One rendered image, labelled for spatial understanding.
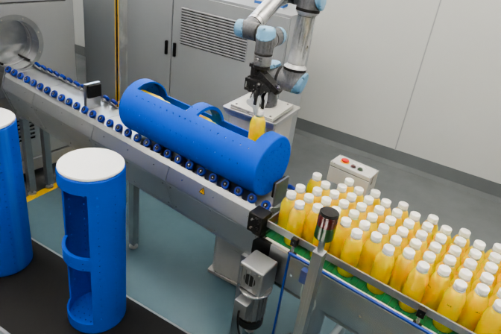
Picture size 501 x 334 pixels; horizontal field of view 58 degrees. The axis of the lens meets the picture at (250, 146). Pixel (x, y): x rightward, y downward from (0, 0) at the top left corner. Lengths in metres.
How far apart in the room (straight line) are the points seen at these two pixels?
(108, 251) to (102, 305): 0.32
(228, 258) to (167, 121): 1.07
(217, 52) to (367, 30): 1.54
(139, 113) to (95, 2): 2.46
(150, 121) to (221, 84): 1.68
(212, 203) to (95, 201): 0.52
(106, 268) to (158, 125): 0.69
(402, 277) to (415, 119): 3.05
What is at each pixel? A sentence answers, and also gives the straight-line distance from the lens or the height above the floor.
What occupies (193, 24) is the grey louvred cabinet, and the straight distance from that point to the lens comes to 3.87.
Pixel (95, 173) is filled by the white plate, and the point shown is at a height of 1.04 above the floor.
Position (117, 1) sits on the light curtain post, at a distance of 2.96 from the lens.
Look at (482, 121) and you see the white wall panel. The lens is 4.56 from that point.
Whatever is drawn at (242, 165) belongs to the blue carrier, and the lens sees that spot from 1.89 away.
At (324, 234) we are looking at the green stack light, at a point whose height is 1.19.
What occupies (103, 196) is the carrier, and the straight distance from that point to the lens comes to 1.97.
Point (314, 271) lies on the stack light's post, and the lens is 1.57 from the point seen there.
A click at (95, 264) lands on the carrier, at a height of 0.60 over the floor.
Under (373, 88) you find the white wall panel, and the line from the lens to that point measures 4.64.
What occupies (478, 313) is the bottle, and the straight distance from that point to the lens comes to 1.70.
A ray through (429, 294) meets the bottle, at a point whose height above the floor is 0.99.
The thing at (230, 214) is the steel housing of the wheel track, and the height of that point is 0.85.
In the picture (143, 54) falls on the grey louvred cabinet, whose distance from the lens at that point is 4.30.
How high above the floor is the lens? 2.05
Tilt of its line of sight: 27 degrees down
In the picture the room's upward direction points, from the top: 8 degrees clockwise
